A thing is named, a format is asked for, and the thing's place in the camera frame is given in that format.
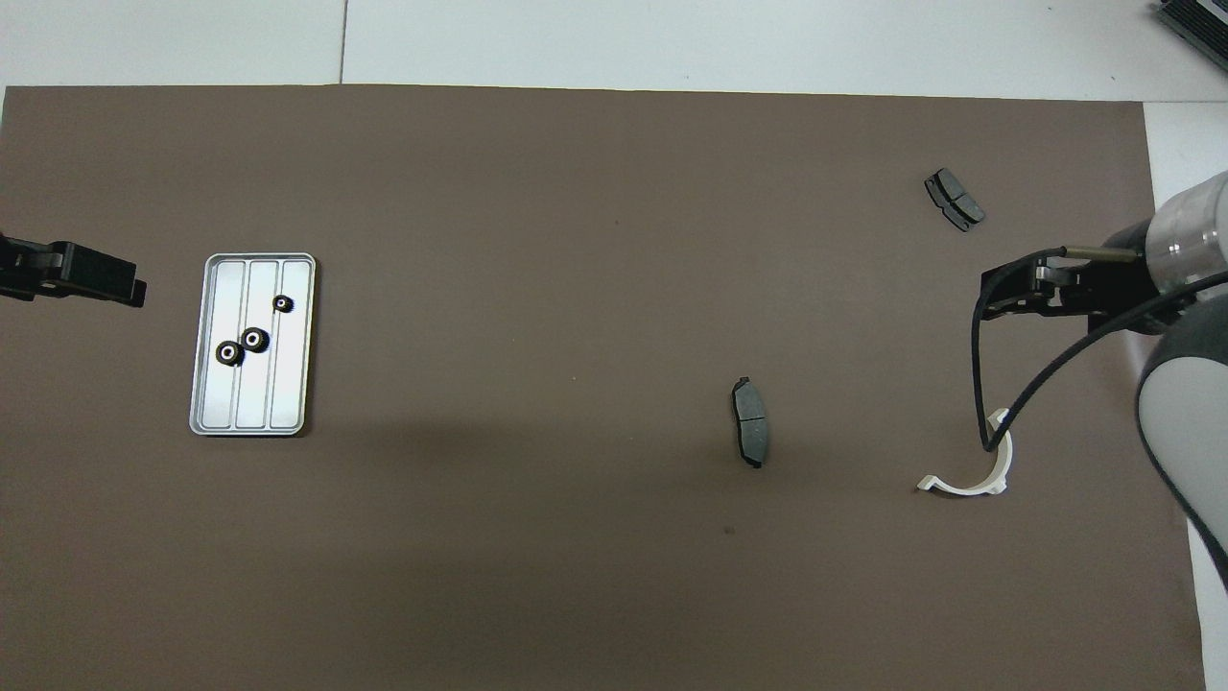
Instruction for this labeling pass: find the brown table mat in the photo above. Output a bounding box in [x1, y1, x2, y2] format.
[0, 84, 1208, 691]

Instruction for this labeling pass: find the short dark grey brake pad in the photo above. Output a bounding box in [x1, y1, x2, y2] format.
[924, 168, 986, 233]

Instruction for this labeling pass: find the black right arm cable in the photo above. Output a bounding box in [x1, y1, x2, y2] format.
[971, 247, 1228, 454]

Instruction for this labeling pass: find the dark ribbed device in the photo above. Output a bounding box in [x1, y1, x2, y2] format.
[1156, 0, 1228, 74]

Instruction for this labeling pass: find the silver metal compartment tray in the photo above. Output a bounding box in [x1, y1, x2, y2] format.
[189, 252, 318, 438]

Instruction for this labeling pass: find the long dark grey brake pad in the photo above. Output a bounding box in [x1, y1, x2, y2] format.
[731, 375, 773, 470]

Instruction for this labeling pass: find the white curved plastic bracket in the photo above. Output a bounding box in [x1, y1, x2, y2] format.
[916, 408, 1014, 498]

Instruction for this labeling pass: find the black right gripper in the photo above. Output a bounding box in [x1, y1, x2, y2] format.
[980, 251, 1164, 336]

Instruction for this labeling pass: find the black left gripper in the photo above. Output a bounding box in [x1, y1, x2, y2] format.
[0, 235, 148, 309]

